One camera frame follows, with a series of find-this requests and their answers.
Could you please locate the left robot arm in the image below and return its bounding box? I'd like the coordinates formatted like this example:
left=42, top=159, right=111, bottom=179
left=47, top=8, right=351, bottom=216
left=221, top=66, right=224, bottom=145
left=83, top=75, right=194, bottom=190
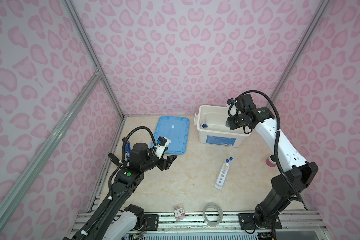
left=72, top=137, right=177, bottom=240

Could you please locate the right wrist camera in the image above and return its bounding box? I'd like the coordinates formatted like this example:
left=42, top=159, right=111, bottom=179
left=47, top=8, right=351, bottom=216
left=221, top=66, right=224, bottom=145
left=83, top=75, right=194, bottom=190
left=227, top=98, right=236, bottom=107

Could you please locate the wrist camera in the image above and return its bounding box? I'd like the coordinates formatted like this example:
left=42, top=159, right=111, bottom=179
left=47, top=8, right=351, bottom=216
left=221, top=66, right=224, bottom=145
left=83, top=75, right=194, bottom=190
left=227, top=98, right=236, bottom=107
left=155, top=137, right=171, bottom=159

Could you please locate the small clear slide box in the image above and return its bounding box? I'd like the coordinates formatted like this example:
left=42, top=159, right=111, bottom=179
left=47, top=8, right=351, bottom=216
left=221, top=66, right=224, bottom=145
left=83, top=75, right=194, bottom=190
left=173, top=204, right=186, bottom=222

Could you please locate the blue bin lid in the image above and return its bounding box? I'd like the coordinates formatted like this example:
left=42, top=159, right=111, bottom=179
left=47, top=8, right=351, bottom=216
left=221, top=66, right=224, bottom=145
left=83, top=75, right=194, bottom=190
left=154, top=116, right=190, bottom=155

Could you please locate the white test tube rack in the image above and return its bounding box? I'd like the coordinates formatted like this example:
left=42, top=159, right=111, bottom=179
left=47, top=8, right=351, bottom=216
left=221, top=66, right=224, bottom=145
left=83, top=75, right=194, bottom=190
left=214, top=164, right=230, bottom=190

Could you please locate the clear tape roll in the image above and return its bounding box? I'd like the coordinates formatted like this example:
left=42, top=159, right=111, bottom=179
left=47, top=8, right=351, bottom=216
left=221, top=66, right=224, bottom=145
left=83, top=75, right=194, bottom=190
left=202, top=202, right=224, bottom=228

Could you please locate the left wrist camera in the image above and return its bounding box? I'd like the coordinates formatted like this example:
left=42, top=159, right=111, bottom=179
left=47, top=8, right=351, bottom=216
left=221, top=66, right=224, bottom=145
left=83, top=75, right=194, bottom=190
left=155, top=137, right=171, bottom=159

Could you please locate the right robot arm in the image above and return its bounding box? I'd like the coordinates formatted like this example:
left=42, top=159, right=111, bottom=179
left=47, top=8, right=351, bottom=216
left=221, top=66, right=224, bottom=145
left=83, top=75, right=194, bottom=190
left=227, top=91, right=319, bottom=229

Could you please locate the pink lint roller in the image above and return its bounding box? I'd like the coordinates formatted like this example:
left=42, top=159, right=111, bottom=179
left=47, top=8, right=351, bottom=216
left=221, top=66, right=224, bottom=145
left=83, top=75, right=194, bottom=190
left=266, top=155, right=277, bottom=168

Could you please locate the blue lighter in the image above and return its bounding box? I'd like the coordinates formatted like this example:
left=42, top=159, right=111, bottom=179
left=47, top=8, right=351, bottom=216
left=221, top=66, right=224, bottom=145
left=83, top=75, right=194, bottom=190
left=123, top=138, right=131, bottom=160

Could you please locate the black marker tool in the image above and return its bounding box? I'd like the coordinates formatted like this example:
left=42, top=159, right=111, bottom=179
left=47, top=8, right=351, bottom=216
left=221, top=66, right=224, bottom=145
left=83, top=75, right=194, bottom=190
left=108, top=153, right=121, bottom=167

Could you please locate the white plastic storage bin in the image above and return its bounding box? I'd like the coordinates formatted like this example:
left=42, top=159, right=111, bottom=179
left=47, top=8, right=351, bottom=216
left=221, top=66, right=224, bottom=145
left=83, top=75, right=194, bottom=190
left=194, top=105, right=250, bottom=148

